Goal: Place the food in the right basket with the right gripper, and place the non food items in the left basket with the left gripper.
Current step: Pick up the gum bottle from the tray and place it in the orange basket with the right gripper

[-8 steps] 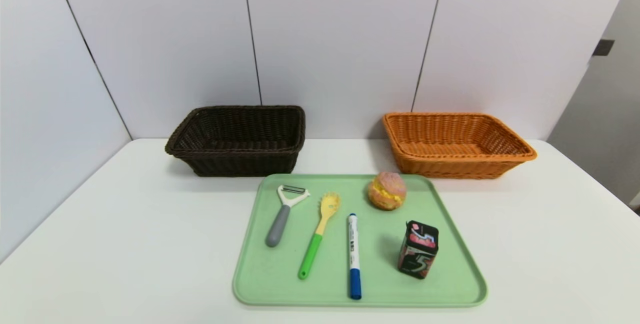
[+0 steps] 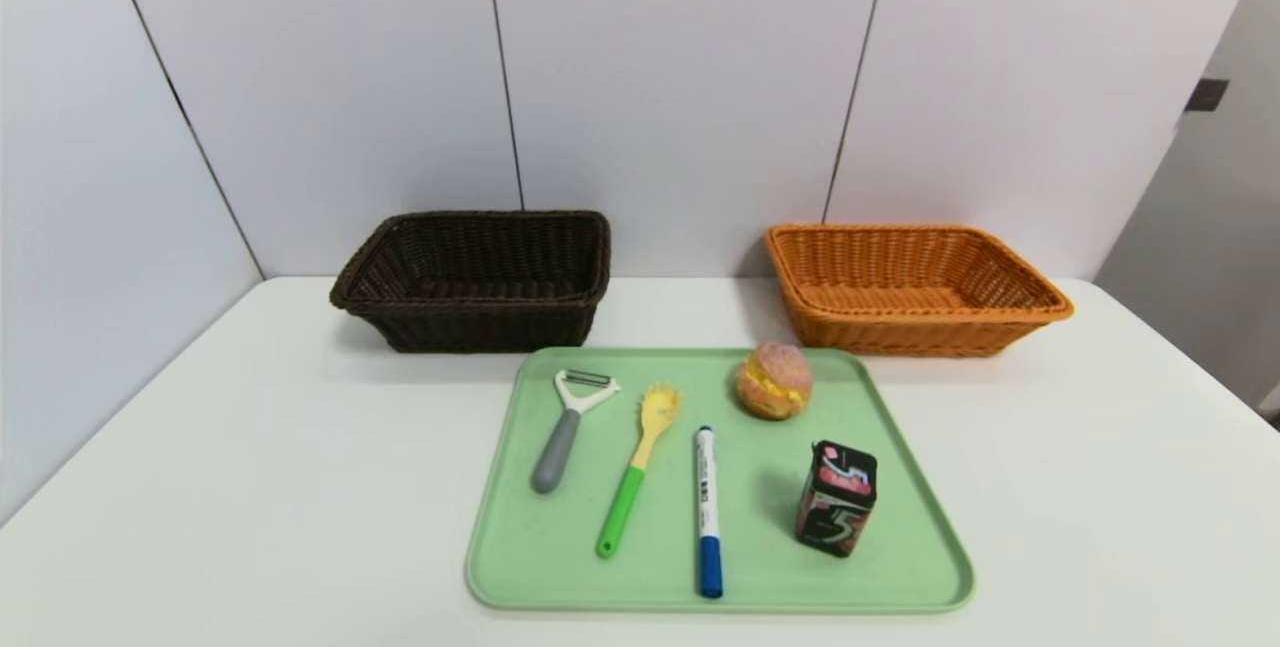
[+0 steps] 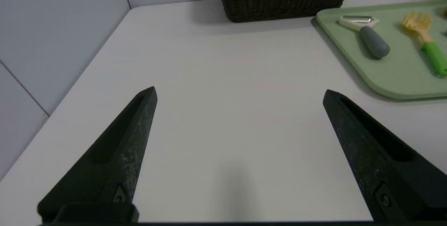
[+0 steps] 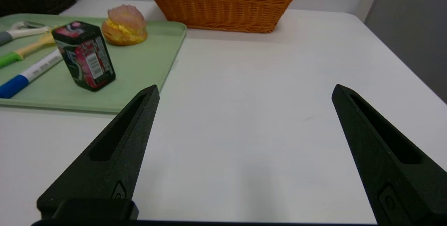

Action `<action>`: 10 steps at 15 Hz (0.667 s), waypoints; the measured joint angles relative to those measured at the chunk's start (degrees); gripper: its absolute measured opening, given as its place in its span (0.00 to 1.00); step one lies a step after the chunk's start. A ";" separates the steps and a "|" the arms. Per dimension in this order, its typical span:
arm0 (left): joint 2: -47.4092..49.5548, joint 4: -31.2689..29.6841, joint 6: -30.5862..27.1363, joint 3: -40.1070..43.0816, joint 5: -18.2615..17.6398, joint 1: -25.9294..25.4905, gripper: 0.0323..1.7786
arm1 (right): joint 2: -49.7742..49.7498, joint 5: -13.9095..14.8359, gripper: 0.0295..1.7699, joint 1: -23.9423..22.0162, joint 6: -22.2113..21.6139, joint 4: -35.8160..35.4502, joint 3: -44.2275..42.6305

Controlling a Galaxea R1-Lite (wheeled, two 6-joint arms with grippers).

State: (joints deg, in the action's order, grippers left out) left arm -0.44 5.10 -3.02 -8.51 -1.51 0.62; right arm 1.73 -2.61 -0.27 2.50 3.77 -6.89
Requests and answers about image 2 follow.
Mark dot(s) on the white marker blue cap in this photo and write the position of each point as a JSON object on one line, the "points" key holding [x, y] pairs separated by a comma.
{"points": [[708, 497]]}

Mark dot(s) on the dark wall-mounted plate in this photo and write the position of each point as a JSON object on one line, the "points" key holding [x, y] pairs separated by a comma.
{"points": [[1207, 95]]}

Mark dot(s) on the black strawberry gum box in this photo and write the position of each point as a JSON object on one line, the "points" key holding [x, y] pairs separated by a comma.
{"points": [[835, 507]]}

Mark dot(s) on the light green plastic tray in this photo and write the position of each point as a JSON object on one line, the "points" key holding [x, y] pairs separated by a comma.
{"points": [[560, 567]]}

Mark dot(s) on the pink yellow bun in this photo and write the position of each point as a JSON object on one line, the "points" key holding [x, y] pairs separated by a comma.
{"points": [[775, 382]]}

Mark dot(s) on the dark brown wicker basket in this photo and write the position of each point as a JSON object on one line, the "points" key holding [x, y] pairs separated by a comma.
{"points": [[480, 327]]}

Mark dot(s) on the orange wicker basket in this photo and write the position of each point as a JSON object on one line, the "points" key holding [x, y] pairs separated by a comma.
{"points": [[900, 332]]}

